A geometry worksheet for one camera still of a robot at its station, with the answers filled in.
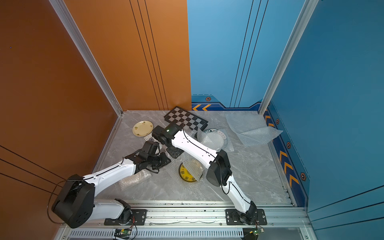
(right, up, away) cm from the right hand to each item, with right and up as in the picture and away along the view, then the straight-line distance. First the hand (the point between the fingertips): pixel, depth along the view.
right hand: (181, 151), depth 83 cm
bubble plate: (-26, -15, -2) cm, 30 cm away
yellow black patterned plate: (+2, -15, +4) cm, 15 cm away
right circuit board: (+37, -35, -13) cm, 53 cm away
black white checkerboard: (+3, +17, +27) cm, 32 cm away
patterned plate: (+19, +6, +17) cm, 26 cm away
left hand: (-6, -5, +4) cm, 9 cm away
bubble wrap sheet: (+49, +12, +27) cm, 57 cm away
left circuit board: (-27, -38, -11) cm, 48 cm away
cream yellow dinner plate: (-31, +12, +26) cm, 43 cm away
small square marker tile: (-24, +6, +20) cm, 32 cm away
